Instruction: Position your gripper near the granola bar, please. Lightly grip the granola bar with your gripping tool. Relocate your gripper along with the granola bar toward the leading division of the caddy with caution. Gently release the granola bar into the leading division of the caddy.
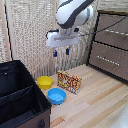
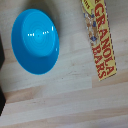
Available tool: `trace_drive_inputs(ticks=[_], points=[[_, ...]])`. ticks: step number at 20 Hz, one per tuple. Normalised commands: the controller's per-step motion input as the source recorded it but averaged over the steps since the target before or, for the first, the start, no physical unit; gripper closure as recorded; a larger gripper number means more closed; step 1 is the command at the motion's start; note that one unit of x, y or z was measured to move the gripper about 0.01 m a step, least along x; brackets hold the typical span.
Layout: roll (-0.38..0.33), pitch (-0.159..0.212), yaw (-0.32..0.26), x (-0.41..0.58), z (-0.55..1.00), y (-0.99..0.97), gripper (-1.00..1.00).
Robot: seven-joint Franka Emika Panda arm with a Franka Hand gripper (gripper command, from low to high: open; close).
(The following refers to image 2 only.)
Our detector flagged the granola bars box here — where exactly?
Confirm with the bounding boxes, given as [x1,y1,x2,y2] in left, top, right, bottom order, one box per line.
[80,0,118,82]

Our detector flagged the blue plastic bowl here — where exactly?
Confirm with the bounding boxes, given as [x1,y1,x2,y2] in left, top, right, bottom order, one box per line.
[10,8,61,76]

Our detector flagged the black storage case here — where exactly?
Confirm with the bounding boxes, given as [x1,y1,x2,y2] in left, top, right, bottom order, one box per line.
[0,35,7,117]

